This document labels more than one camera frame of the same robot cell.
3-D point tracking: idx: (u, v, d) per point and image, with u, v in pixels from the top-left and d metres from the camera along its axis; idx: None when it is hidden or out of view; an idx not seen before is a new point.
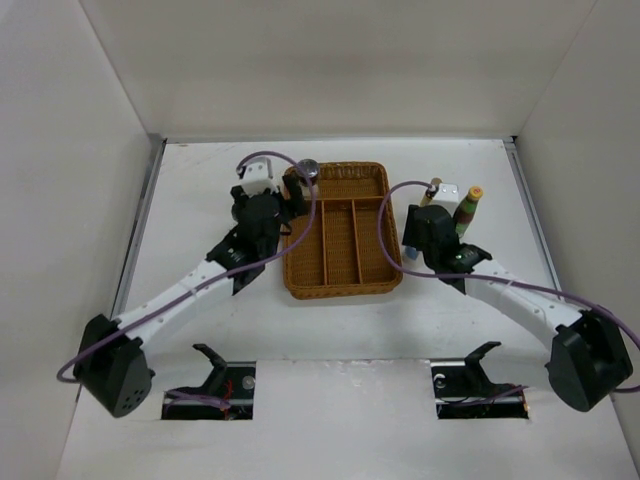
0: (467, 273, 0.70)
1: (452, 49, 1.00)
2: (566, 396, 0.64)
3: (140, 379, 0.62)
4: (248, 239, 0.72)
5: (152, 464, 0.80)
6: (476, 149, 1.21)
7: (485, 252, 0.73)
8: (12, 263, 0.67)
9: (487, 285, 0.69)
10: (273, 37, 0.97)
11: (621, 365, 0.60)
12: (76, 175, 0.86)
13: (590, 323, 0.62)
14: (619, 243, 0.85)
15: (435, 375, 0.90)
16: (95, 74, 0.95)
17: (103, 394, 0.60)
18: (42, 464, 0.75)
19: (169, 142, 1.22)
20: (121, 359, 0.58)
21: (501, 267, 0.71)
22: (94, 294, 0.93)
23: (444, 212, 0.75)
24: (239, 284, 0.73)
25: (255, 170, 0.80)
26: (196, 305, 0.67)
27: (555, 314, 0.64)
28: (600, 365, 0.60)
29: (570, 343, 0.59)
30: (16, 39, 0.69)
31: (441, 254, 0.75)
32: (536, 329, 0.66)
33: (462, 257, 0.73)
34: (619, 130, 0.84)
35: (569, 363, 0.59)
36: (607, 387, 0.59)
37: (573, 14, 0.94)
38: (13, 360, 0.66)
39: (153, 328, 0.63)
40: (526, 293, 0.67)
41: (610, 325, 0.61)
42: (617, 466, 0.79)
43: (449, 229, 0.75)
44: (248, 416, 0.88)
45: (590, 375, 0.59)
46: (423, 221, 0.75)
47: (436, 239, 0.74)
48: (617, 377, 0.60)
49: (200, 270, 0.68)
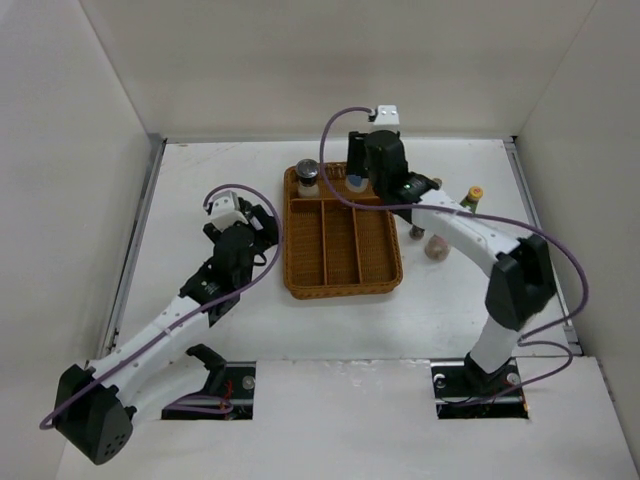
0: (415, 204, 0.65)
1: (453, 49, 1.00)
2: (494, 313, 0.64)
3: (122, 423, 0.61)
4: (222, 271, 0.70)
5: (152, 465, 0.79)
6: (477, 149, 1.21)
7: (433, 182, 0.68)
8: (13, 267, 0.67)
9: (431, 215, 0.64)
10: (273, 37, 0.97)
11: (547, 287, 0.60)
12: (76, 176, 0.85)
13: (527, 250, 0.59)
14: (618, 243, 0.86)
15: (435, 375, 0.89)
16: (94, 73, 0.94)
17: (84, 445, 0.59)
18: (43, 466, 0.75)
19: (168, 142, 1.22)
20: (95, 411, 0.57)
21: (446, 196, 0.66)
22: (94, 295, 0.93)
23: (395, 137, 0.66)
24: (215, 315, 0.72)
25: (221, 204, 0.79)
26: (173, 343, 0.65)
27: (497, 243, 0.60)
28: (532, 287, 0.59)
29: (508, 268, 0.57)
30: (15, 39, 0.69)
31: (389, 183, 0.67)
32: (475, 257, 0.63)
33: (411, 187, 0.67)
34: (620, 130, 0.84)
35: (504, 288, 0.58)
36: (534, 307, 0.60)
37: (573, 15, 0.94)
38: (13, 363, 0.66)
39: (128, 374, 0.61)
40: (468, 220, 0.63)
41: (545, 250, 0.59)
42: (617, 466, 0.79)
43: (399, 156, 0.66)
44: (248, 416, 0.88)
45: (521, 299, 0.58)
46: (373, 148, 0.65)
47: (386, 168, 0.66)
48: (542, 299, 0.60)
49: (174, 307, 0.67)
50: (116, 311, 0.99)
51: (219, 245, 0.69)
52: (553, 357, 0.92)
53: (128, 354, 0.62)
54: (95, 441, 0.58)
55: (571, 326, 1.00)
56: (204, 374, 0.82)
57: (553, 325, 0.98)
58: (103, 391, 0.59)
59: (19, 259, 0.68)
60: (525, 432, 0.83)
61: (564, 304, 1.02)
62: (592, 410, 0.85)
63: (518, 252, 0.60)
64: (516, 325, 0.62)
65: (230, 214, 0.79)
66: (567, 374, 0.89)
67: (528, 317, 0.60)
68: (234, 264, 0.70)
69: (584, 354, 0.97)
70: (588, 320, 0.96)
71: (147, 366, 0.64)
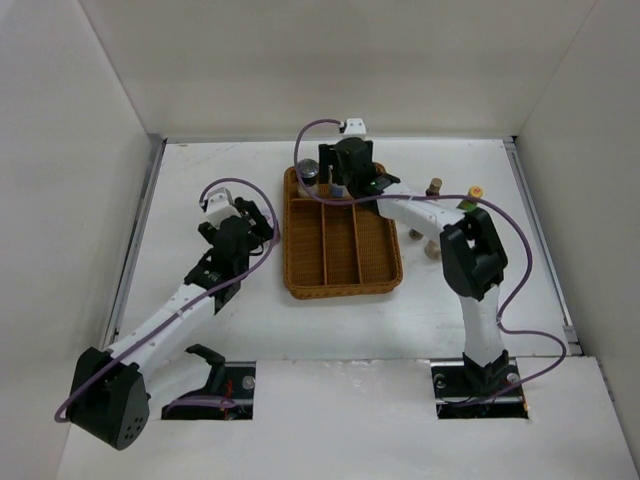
0: (378, 195, 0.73)
1: (453, 49, 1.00)
2: (455, 287, 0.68)
3: (140, 405, 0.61)
4: (223, 259, 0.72)
5: (152, 466, 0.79)
6: (477, 149, 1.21)
7: (395, 178, 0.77)
8: (13, 268, 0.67)
9: (393, 203, 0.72)
10: (273, 37, 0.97)
11: (496, 256, 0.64)
12: (76, 176, 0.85)
13: (473, 223, 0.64)
14: (618, 242, 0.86)
15: (435, 375, 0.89)
16: (94, 72, 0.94)
17: (105, 427, 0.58)
18: (43, 466, 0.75)
19: (169, 142, 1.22)
20: (119, 387, 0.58)
21: (407, 188, 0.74)
22: (94, 295, 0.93)
23: (361, 142, 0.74)
24: (219, 303, 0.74)
25: (216, 199, 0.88)
26: (185, 325, 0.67)
27: (444, 217, 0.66)
28: (482, 257, 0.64)
29: (452, 237, 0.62)
30: (15, 39, 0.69)
31: (358, 182, 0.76)
32: (431, 235, 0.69)
33: (376, 185, 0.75)
34: (619, 129, 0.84)
35: (452, 255, 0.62)
36: (485, 275, 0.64)
37: (573, 14, 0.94)
38: (13, 363, 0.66)
39: (146, 352, 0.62)
40: (422, 203, 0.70)
41: (488, 220, 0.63)
42: (617, 466, 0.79)
43: (366, 158, 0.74)
44: (248, 416, 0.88)
45: (471, 267, 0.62)
46: (342, 151, 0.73)
47: (353, 169, 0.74)
48: (493, 268, 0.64)
49: (181, 293, 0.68)
50: (116, 310, 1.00)
51: (219, 234, 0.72)
52: (552, 357, 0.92)
53: (145, 335, 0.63)
54: (118, 420, 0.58)
55: (571, 326, 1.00)
56: (205, 371, 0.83)
57: (552, 325, 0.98)
58: (127, 367, 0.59)
59: (19, 259, 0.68)
60: (525, 432, 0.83)
61: (564, 304, 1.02)
62: (592, 411, 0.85)
63: (466, 225, 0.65)
64: (475, 295, 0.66)
65: (224, 209, 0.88)
66: (567, 374, 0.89)
67: (482, 286, 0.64)
68: (234, 251, 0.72)
69: (584, 354, 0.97)
70: (588, 320, 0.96)
71: (162, 348, 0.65)
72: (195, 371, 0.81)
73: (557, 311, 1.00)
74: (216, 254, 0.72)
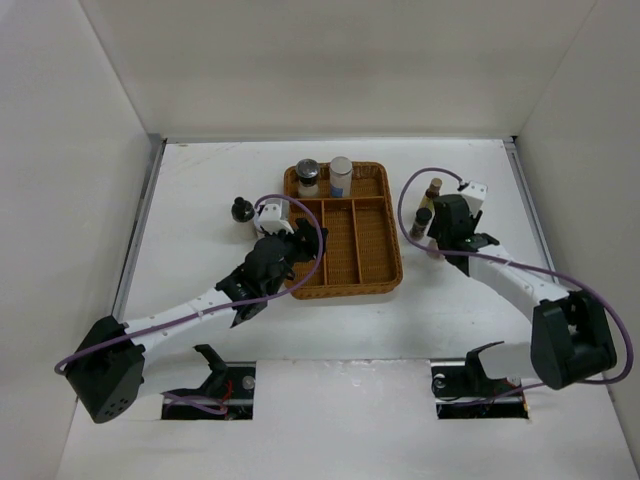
0: (472, 252, 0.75)
1: (454, 49, 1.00)
2: (542, 373, 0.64)
3: (129, 388, 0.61)
4: (252, 278, 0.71)
5: (151, 466, 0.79)
6: (477, 149, 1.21)
7: (494, 238, 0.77)
8: (12, 269, 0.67)
9: (487, 264, 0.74)
10: (273, 37, 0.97)
11: (603, 352, 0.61)
12: (77, 176, 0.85)
13: (578, 305, 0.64)
14: (617, 242, 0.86)
15: (435, 375, 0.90)
16: (95, 73, 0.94)
17: (93, 394, 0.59)
18: (42, 465, 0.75)
19: (169, 142, 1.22)
20: (121, 362, 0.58)
21: (504, 251, 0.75)
22: (94, 295, 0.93)
23: (460, 197, 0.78)
24: (239, 317, 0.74)
25: (269, 210, 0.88)
26: (199, 326, 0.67)
27: (544, 291, 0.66)
28: (582, 347, 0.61)
29: (549, 313, 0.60)
30: (15, 38, 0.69)
31: (452, 237, 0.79)
32: (524, 307, 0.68)
33: (471, 242, 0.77)
34: (620, 130, 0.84)
35: (546, 333, 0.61)
36: (581, 365, 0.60)
37: (573, 15, 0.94)
38: (12, 363, 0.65)
39: (156, 340, 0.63)
40: (520, 271, 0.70)
41: (596, 307, 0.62)
42: (616, 467, 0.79)
43: (463, 215, 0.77)
44: (248, 416, 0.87)
45: (567, 351, 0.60)
46: (440, 204, 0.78)
47: (449, 222, 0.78)
48: (594, 363, 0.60)
49: (208, 296, 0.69)
50: (116, 310, 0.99)
51: (253, 252, 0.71)
52: None
53: (162, 322, 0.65)
54: (105, 393, 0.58)
55: None
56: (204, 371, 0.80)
57: None
58: (134, 347, 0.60)
59: (19, 258, 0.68)
60: (525, 432, 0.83)
61: None
62: (592, 411, 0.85)
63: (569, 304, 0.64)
64: (560, 386, 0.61)
65: (275, 221, 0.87)
66: None
67: (576, 379, 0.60)
68: (262, 274, 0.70)
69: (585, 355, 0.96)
70: None
71: (173, 340, 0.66)
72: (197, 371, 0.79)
73: None
74: (247, 270, 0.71)
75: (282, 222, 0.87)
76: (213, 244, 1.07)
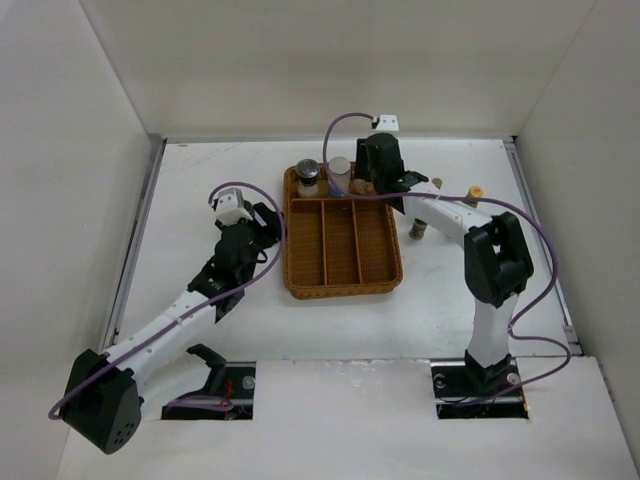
0: (404, 192, 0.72)
1: (453, 49, 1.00)
2: (475, 292, 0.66)
3: (130, 411, 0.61)
4: (224, 269, 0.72)
5: (151, 467, 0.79)
6: (477, 149, 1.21)
7: (423, 176, 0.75)
8: (13, 270, 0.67)
9: (420, 202, 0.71)
10: (273, 37, 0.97)
11: (523, 263, 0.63)
12: (76, 177, 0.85)
13: (501, 227, 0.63)
14: (616, 243, 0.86)
15: (435, 375, 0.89)
16: (94, 72, 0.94)
17: (96, 430, 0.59)
18: (42, 466, 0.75)
19: (169, 142, 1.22)
20: (113, 391, 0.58)
21: (434, 187, 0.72)
22: (94, 296, 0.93)
23: (391, 138, 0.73)
24: (221, 311, 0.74)
25: (225, 201, 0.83)
26: (182, 333, 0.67)
27: (471, 220, 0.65)
28: (507, 263, 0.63)
29: (478, 238, 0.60)
30: (15, 40, 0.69)
31: (386, 179, 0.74)
32: (457, 237, 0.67)
33: (404, 182, 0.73)
34: (620, 129, 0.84)
35: (477, 257, 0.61)
36: (510, 283, 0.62)
37: (572, 14, 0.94)
38: (12, 365, 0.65)
39: (142, 359, 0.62)
40: (449, 203, 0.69)
41: (517, 227, 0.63)
42: (618, 468, 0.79)
43: (394, 156, 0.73)
44: (249, 416, 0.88)
45: (494, 269, 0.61)
46: (371, 146, 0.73)
47: (381, 165, 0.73)
48: (518, 274, 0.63)
49: (183, 300, 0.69)
50: (116, 310, 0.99)
51: (221, 243, 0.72)
52: (553, 357, 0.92)
53: (143, 340, 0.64)
54: (108, 423, 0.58)
55: (571, 326, 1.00)
56: (205, 371, 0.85)
57: (553, 326, 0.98)
58: (121, 373, 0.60)
59: (19, 259, 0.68)
60: (525, 432, 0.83)
61: (564, 303, 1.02)
62: (593, 411, 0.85)
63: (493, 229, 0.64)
64: (494, 301, 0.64)
65: (233, 212, 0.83)
66: (567, 373, 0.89)
67: (504, 292, 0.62)
68: (234, 262, 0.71)
69: (585, 354, 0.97)
70: (588, 319, 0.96)
71: (159, 354, 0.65)
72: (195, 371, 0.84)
73: (558, 311, 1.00)
74: (217, 263, 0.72)
75: (242, 211, 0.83)
76: (213, 245, 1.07)
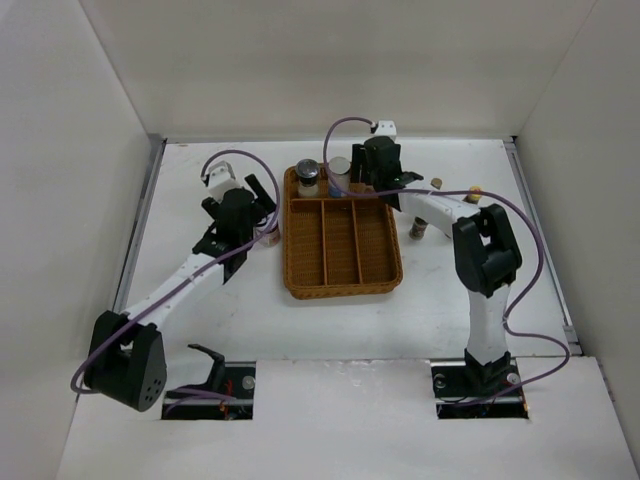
0: (400, 188, 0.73)
1: (454, 49, 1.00)
2: (465, 282, 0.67)
3: (157, 368, 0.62)
4: (226, 230, 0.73)
5: (151, 467, 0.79)
6: (477, 149, 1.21)
7: (419, 175, 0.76)
8: (13, 270, 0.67)
9: (414, 197, 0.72)
10: (273, 37, 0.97)
11: (511, 253, 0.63)
12: (77, 177, 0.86)
13: (489, 219, 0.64)
14: (616, 242, 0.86)
15: (435, 375, 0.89)
16: (94, 72, 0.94)
17: (126, 389, 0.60)
18: (42, 466, 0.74)
19: (169, 142, 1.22)
20: (138, 348, 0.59)
21: (426, 183, 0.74)
22: (94, 295, 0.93)
23: (389, 140, 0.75)
24: (228, 272, 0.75)
25: (218, 174, 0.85)
26: (194, 292, 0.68)
27: (461, 212, 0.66)
28: (495, 253, 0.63)
29: (465, 228, 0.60)
30: (16, 40, 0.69)
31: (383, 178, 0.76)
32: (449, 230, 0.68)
33: (400, 180, 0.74)
34: (620, 129, 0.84)
35: (465, 247, 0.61)
36: (498, 272, 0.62)
37: (572, 14, 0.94)
38: (12, 364, 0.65)
39: (162, 314, 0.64)
40: (441, 198, 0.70)
41: (504, 217, 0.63)
42: (617, 468, 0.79)
43: (392, 155, 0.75)
44: (249, 416, 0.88)
45: (482, 258, 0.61)
46: (369, 146, 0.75)
47: (379, 164, 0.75)
48: (506, 264, 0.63)
49: (191, 261, 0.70)
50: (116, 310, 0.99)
51: (223, 205, 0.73)
52: (553, 357, 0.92)
53: (159, 298, 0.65)
54: (137, 381, 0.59)
55: (571, 326, 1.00)
56: (208, 361, 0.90)
57: (553, 326, 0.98)
58: (145, 328, 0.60)
59: (19, 259, 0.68)
60: (525, 432, 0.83)
61: (564, 303, 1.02)
62: (593, 411, 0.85)
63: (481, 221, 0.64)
64: (484, 290, 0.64)
65: (226, 185, 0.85)
66: (567, 374, 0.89)
67: (494, 282, 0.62)
68: (237, 223, 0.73)
69: (584, 354, 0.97)
70: (588, 319, 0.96)
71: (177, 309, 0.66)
72: (198, 362, 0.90)
73: (558, 311, 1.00)
74: (220, 224, 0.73)
75: (235, 183, 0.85)
76: None
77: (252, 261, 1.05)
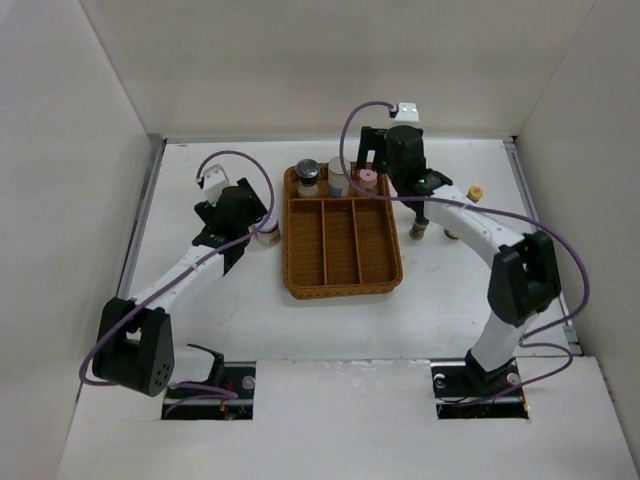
0: (427, 196, 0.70)
1: (454, 49, 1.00)
2: (494, 306, 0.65)
3: (166, 352, 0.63)
4: (225, 223, 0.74)
5: (151, 467, 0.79)
6: (477, 149, 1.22)
7: (447, 179, 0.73)
8: (13, 270, 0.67)
9: (443, 209, 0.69)
10: (273, 37, 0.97)
11: (550, 287, 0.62)
12: (77, 177, 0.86)
13: (531, 247, 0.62)
14: (617, 243, 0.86)
15: (435, 375, 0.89)
16: (94, 72, 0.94)
17: (136, 373, 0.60)
18: (42, 466, 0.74)
19: (169, 142, 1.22)
20: (148, 331, 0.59)
21: (459, 193, 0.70)
22: (94, 296, 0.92)
23: (416, 134, 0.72)
24: (228, 264, 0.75)
25: (212, 177, 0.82)
26: (198, 280, 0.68)
27: (502, 236, 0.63)
28: (534, 284, 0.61)
29: (508, 260, 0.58)
30: (16, 40, 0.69)
31: (405, 177, 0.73)
32: (482, 251, 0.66)
33: (424, 182, 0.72)
34: (620, 129, 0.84)
35: (506, 279, 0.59)
36: (535, 304, 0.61)
37: (572, 14, 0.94)
38: (12, 364, 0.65)
39: (168, 299, 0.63)
40: (477, 214, 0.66)
41: (549, 248, 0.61)
42: (617, 468, 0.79)
43: (417, 153, 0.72)
44: (249, 416, 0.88)
45: (523, 291, 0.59)
46: (394, 141, 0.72)
47: (403, 162, 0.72)
48: (544, 297, 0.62)
49: (192, 252, 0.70)
50: None
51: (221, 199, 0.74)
52: (553, 357, 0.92)
53: (164, 285, 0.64)
54: (148, 365, 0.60)
55: (571, 326, 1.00)
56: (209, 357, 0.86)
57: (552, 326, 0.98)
58: (153, 311, 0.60)
59: (19, 259, 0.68)
60: (525, 432, 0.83)
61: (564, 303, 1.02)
62: (592, 411, 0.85)
63: (523, 248, 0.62)
64: (515, 321, 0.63)
65: (221, 185, 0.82)
66: (567, 374, 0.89)
67: (529, 314, 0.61)
68: (236, 216, 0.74)
69: (584, 354, 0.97)
70: (588, 319, 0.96)
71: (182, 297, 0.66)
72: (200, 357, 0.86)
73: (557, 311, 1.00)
74: (220, 218, 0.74)
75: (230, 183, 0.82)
76: None
77: (252, 261, 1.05)
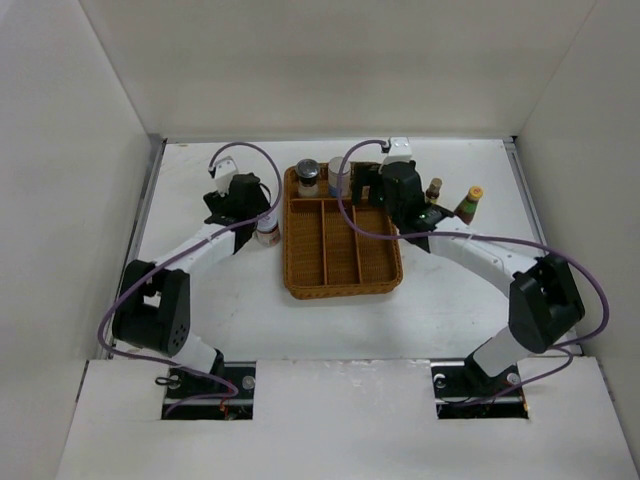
0: (430, 231, 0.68)
1: (454, 49, 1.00)
2: (518, 335, 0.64)
3: (184, 313, 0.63)
4: (236, 205, 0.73)
5: (150, 467, 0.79)
6: (476, 149, 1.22)
7: (448, 210, 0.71)
8: (12, 270, 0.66)
9: (449, 242, 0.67)
10: (273, 38, 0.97)
11: (573, 307, 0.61)
12: (77, 177, 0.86)
13: (546, 269, 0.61)
14: (617, 243, 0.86)
15: (435, 375, 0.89)
16: (94, 71, 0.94)
17: (155, 331, 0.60)
18: (41, 466, 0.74)
19: (169, 142, 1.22)
20: (168, 289, 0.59)
21: (461, 224, 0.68)
22: (94, 295, 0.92)
23: (412, 170, 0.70)
24: (238, 244, 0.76)
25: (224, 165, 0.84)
26: (211, 254, 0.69)
27: (513, 263, 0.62)
28: (556, 307, 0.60)
29: (526, 287, 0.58)
30: (15, 40, 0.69)
31: (405, 214, 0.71)
32: (495, 280, 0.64)
33: (426, 217, 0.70)
34: (621, 129, 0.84)
35: (527, 307, 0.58)
36: (561, 328, 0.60)
37: (572, 15, 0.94)
38: (11, 364, 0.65)
39: (185, 264, 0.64)
40: (484, 244, 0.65)
41: (564, 268, 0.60)
42: (617, 468, 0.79)
43: (416, 189, 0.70)
44: (248, 416, 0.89)
45: (545, 316, 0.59)
46: (391, 180, 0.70)
47: (402, 200, 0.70)
48: (568, 319, 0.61)
49: (206, 228, 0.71)
50: None
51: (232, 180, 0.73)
52: (553, 357, 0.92)
53: (182, 251, 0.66)
54: (169, 321, 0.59)
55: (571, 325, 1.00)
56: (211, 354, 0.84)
57: None
58: (173, 271, 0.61)
59: (19, 259, 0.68)
60: (526, 432, 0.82)
61: None
62: (593, 411, 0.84)
63: (538, 271, 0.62)
64: (543, 348, 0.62)
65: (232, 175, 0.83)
66: (567, 374, 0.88)
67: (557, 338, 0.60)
68: (245, 201, 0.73)
69: (584, 354, 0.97)
70: (587, 319, 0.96)
71: (197, 266, 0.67)
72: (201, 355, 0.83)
73: None
74: (229, 201, 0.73)
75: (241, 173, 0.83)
76: None
77: (252, 261, 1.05)
